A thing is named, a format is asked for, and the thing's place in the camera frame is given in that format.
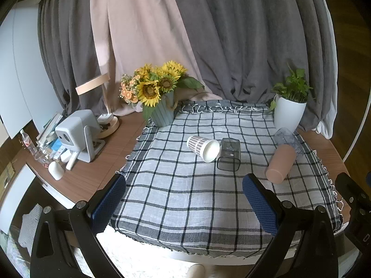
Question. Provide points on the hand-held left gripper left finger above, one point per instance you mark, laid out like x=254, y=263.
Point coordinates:
x=109, y=201

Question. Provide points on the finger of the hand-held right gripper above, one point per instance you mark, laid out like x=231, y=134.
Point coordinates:
x=349, y=188

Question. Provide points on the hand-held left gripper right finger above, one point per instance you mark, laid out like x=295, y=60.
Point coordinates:
x=260, y=205

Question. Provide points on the patterned white paper cup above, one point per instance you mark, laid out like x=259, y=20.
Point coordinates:
x=203, y=148

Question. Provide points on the pink cup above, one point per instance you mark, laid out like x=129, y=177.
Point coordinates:
x=279, y=164

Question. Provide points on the dark transparent square cup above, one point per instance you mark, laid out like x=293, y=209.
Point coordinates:
x=229, y=156

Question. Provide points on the clear plastic cup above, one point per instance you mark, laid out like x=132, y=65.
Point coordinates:
x=287, y=137

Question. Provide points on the white remote control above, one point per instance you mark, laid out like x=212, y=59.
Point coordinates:
x=71, y=161

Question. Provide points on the white rounded case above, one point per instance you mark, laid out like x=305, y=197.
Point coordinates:
x=56, y=170

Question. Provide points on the white sheer curtain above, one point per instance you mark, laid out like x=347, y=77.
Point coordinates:
x=326, y=130

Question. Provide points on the white fluffy rug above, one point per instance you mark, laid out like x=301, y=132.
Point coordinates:
x=139, y=262

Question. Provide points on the round wooden tray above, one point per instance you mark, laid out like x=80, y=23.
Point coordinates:
x=112, y=129

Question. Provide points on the blue and white packet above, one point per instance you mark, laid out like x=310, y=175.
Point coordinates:
x=56, y=147

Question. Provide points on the checked grey white cloth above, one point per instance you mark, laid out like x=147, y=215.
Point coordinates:
x=185, y=197

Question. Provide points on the white power adapter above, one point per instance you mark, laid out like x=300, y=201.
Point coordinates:
x=105, y=118

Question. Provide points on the white cube projector on stand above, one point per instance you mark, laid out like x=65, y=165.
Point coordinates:
x=76, y=124

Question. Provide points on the grey ribbed cushion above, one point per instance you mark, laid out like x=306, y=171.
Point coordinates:
x=29, y=228

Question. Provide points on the white slipper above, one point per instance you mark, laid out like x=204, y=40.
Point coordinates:
x=196, y=271

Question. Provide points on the stack of books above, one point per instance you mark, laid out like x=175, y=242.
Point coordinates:
x=50, y=127

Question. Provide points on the green plant in white pot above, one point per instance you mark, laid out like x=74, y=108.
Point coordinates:
x=289, y=113

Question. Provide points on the clear plastic bottle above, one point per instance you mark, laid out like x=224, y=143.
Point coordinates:
x=27, y=142

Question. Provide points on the teal ribbed vase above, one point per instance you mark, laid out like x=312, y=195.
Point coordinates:
x=162, y=113

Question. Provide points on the sunflower bouquet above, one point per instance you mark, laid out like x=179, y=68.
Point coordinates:
x=149, y=90

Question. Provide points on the white cabinet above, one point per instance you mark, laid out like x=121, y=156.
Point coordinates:
x=23, y=78

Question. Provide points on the grey curtain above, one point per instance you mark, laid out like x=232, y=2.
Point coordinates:
x=66, y=49
x=246, y=34

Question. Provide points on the pale pink curtain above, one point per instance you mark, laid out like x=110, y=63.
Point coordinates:
x=139, y=29

